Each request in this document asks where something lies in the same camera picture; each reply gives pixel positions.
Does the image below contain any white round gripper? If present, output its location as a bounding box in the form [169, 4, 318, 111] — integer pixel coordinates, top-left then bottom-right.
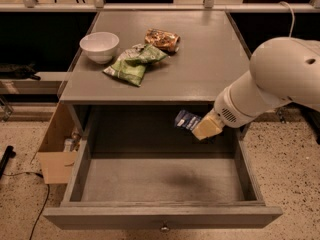
[192, 87, 253, 140]

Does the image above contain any blue rxbar blueberry wrapper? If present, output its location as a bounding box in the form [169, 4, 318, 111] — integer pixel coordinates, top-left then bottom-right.
[174, 110, 201, 131]

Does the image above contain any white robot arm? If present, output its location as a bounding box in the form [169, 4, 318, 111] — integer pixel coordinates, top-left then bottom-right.
[192, 37, 320, 140]

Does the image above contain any open grey top drawer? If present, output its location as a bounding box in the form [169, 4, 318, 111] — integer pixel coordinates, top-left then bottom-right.
[44, 108, 282, 230]

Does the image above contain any grey wooden cabinet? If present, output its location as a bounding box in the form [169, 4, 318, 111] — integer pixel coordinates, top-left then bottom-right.
[61, 10, 249, 146]

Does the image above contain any green chip bag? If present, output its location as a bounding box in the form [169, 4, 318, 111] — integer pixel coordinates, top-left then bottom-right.
[103, 44, 167, 86]

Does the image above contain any crushed gold snack can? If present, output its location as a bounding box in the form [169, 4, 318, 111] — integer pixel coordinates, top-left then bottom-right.
[144, 28, 180, 53]

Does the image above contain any white ceramic bowl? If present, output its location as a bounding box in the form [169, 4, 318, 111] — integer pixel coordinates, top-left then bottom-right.
[80, 32, 119, 64]

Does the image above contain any cardboard box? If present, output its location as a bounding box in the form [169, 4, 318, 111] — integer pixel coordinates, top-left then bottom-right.
[37, 103, 80, 184]

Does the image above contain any black object on floor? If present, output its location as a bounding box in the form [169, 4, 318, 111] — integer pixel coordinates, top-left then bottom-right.
[0, 145, 16, 178]

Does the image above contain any black object on shelf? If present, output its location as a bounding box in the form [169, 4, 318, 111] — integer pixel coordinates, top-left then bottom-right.
[0, 63, 41, 81]

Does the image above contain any white cable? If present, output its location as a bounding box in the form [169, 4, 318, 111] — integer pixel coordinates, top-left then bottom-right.
[279, 1, 297, 39]

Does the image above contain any black floor cable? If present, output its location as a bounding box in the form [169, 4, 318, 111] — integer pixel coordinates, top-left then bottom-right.
[3, 171, 51, 240]

